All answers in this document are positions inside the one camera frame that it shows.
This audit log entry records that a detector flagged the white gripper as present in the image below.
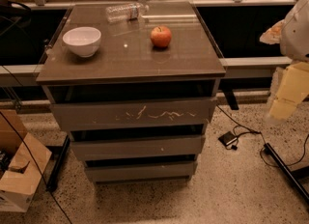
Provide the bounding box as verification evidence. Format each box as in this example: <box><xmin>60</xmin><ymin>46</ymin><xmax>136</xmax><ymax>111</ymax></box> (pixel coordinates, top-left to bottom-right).
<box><xmin>260</xmin><ymin>20</ymin><xmax>309</xmax><ymax>125</ymax></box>

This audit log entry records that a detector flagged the grey bottom drawer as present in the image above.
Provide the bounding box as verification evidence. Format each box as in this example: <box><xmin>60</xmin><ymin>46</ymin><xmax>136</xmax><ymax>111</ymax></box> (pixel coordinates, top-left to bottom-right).
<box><xmin>85</xmin><ymin>161</ymin><xmax>197</xmax><ymax>182</ymax></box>

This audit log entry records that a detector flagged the grey drawer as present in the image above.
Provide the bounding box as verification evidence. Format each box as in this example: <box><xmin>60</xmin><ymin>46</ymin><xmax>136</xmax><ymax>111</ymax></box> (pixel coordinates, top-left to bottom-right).
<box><xmin>51</xmin><ymin>98</ymin><xmax>216</xmax><ymax>131</ymax></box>
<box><xmin>85</xmin><ymin>161</ymin><xmax>197</xmax><ymax>182</ymax></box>
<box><xmin>71</xmin><ymin>135</ymin><xmax>205</xmax><ymax>161</ymax></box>

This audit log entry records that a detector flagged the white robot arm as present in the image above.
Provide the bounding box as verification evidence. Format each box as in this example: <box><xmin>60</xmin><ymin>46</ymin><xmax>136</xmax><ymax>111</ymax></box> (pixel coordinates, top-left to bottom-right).
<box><xmin>260</xmin><ymin>0</ymin><xmax>309</xmax><ymax>124</ymax></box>

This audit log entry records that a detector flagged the grey top drawer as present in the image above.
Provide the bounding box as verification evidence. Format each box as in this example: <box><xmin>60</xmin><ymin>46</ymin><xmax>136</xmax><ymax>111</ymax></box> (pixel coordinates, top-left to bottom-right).
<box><xmin>51</xmin><ymin>98</ymin><xmax>216</xmax><ymax>131</ymax></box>

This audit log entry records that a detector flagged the grey middle drawer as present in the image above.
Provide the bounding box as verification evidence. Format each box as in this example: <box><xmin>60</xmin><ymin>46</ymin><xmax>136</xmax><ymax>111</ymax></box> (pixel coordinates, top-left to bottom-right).
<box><xmin>71</xmin><ymin>135</ymin><xmax>205</xmax><ymax>161</ymax></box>

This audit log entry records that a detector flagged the grey drawer cabinet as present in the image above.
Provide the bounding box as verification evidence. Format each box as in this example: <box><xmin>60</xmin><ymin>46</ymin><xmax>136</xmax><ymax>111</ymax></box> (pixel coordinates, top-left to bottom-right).
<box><xmin>37</xmin><ymin>3</ymin><xmax>225</xmax><ymax>170</ymax></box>

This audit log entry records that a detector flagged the black power adapter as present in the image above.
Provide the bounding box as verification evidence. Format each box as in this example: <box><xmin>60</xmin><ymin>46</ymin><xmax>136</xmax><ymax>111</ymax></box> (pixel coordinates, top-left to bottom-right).
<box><xmin>218</xmin><ymin>131</ymin><xmax>237</xmax><ymax>147</ymax></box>

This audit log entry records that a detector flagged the red apple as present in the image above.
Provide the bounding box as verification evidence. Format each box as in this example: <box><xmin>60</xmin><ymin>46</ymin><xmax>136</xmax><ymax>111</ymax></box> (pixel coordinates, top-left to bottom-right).
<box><xmin>151</xmin><ymin>26</ymin><xmax>172</xmax><ymax>48</ymax></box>

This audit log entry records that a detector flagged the black floor bar right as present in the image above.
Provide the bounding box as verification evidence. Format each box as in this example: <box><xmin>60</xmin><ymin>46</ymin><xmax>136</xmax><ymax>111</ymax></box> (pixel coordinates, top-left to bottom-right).
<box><xmin>264</xmin><ymin>143</ymin><xmax>309</xmax><ymax>205</ymax></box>

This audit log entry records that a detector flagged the black floor bar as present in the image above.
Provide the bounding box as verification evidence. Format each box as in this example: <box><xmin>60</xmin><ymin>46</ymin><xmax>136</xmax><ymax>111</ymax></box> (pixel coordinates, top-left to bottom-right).
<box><xmin>46</xmin><ymin>136</ymin><xmax>70</xmax><ymax>192</ymax></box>
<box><xmin>264</xmin><ymin>143</ymin><xmax>309</xmax><ymax>205</ymax></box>

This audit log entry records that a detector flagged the clear plastic water bottle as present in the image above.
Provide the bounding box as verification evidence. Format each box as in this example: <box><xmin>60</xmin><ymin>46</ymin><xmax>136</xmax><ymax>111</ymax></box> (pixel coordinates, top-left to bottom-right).
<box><xmin>105</xmin><ymin>3</ymin><xmax>149</xmax><ymax>23</ymax></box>

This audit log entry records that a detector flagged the white ceramic bowl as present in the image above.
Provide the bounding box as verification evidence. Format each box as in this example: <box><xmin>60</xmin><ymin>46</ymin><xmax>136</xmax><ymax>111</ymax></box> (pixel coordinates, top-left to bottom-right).
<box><xmin>63</xmin><ymin>27</ymin><xmax>101</xmax><ymax>58</ymax></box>

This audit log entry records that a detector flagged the metal window railing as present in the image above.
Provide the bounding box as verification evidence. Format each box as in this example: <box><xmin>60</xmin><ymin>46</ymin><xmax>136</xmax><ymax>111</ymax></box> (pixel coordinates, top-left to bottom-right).
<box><xmin>0</xmin><ymin>0</ymin><xmax>309</xmax><ymax>88</ymax></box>

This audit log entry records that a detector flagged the black floor bar left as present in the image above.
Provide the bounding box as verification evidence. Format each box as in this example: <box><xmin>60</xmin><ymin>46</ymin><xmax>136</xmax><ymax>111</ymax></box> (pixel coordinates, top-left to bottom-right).
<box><xmin>46</xmin><ymin>136</ymin><xmax>70</xmax><ymax>192</ymax></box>

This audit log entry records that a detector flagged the black bag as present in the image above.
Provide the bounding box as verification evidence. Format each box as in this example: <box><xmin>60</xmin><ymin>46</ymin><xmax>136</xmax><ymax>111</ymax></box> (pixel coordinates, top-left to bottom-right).
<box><xmin>0</xmin><ymin>0</ymin><xmax>32</xmax><ymax>30</ymax></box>

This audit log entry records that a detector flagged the brown cardboard box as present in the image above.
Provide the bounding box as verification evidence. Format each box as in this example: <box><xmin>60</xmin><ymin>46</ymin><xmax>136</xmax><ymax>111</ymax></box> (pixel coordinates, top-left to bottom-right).
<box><xmin>0</xmin><ymin>109</ymin><xmax>51</xmax><ymax>212</ymax></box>

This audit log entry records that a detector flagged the black floor cable right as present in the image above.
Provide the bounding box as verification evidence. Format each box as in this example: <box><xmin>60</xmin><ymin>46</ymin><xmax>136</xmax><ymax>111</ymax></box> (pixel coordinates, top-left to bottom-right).
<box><xmin>216</xmin><ymin>104</ymin><xmax>309</xmax><ymax>168</ymax></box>

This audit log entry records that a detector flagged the black floor cable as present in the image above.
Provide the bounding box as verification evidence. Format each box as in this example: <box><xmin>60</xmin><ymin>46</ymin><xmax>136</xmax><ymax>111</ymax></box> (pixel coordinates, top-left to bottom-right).
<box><xmin>0</xmin><ymin>110</ymin><xmax>73</xmax><ymax>224</ymax></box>
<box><xmin>216</xmin><ymin>104</ymin><xmax>309</xmax><ymax>168</ymax></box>

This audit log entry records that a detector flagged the black floor cable left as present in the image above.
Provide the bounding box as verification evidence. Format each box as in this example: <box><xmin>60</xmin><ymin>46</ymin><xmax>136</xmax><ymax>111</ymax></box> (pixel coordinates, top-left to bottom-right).
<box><xmin>0</xmin><ymin>110</ymin><xmax>73</xmax><ymax>224</ymax></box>

